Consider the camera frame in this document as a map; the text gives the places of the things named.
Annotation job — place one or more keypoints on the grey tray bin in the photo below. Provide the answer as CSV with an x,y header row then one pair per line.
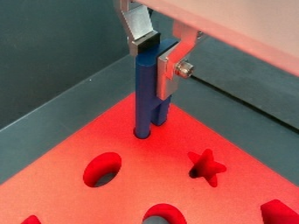
x,y
65,70

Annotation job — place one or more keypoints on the red shape-sorting board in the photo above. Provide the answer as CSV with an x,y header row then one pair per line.
x,y
104,177

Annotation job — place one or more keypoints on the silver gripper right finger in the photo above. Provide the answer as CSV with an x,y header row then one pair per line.
x,y
172,65

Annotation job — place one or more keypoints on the blue square-circle peg object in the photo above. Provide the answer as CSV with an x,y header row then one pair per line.
x,y
151,109

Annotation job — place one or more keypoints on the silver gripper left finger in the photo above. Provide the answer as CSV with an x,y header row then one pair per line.
x,y
133,15

